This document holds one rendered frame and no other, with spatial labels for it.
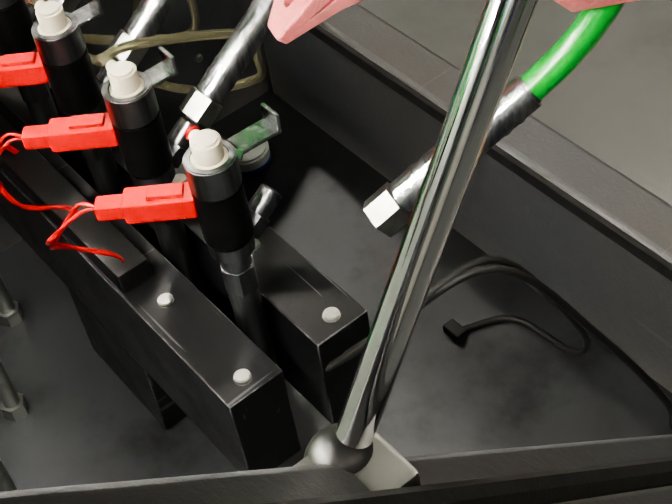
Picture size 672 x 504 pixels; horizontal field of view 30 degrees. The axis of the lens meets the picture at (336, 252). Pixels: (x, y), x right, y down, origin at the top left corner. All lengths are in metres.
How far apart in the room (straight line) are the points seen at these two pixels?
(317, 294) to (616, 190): 0.21
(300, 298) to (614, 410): 0.24
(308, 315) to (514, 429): 0.19
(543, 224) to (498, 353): 0.10
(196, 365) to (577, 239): 0.28
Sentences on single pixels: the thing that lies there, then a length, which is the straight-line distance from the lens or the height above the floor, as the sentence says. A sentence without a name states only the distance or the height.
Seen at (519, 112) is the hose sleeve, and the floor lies 1.16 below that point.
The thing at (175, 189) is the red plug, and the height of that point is 1.08.
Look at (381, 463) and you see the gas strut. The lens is 0.26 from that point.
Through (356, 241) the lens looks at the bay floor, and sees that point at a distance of 0.96.
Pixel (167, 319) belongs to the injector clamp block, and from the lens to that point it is 0.74.
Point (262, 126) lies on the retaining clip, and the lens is 0.66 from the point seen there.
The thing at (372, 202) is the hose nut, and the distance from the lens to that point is 0.59.
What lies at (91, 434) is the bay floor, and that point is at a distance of 0.89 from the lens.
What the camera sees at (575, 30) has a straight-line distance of 0.56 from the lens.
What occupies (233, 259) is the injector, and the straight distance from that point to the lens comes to 0.68.
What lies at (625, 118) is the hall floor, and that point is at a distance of 2.30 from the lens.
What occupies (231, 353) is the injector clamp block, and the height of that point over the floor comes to 0.98.
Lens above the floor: 1.53
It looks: 47 degrees down
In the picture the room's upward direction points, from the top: 10 degrees counter-clockwise
